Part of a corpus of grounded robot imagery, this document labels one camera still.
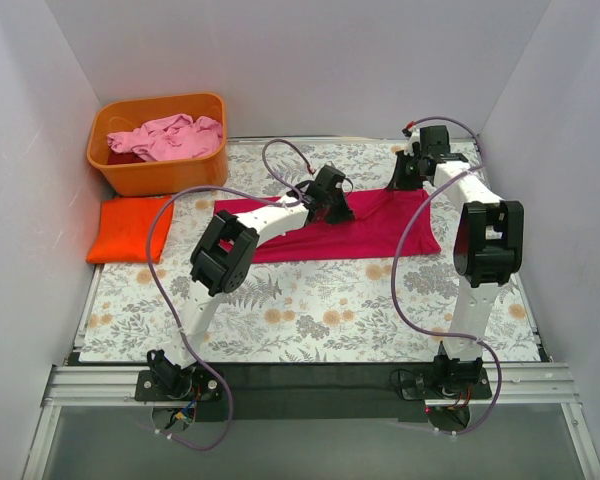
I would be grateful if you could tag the pink crumpled t shirt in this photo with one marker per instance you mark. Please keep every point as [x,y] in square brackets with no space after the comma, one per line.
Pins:
[169,138]

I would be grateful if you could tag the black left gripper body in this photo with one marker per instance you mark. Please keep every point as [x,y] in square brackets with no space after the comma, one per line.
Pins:
[338,208]

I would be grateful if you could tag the orange plastic basket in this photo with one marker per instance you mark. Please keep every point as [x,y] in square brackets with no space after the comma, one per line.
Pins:
[165,177]

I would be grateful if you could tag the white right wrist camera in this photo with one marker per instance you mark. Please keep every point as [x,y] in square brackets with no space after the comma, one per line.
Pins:
[413,139]

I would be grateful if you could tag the folded orange t shirt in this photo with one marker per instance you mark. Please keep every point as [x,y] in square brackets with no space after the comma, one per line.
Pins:
[123,229]

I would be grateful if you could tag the magenta t shirt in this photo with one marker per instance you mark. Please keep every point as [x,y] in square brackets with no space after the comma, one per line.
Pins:
[380,218]

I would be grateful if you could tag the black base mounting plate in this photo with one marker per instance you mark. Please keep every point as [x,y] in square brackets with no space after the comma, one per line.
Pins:
[299,391]

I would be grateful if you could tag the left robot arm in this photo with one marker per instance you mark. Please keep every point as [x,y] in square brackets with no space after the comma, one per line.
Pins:
[221,261]

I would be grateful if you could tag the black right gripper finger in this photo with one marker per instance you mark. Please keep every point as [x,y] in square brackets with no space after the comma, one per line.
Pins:
[403,176]
[421,176]

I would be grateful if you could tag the aluminium frame rail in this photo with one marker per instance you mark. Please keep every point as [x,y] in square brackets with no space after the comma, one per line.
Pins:
[91,427]

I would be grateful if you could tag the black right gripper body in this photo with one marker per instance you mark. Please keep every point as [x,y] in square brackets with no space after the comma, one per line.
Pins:
[402,179]

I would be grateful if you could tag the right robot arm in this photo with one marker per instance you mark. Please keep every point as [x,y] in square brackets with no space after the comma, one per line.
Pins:
[487,251]

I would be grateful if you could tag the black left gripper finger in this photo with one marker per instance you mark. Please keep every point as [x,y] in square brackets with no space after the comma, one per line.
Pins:
[339,210]
[324,214]

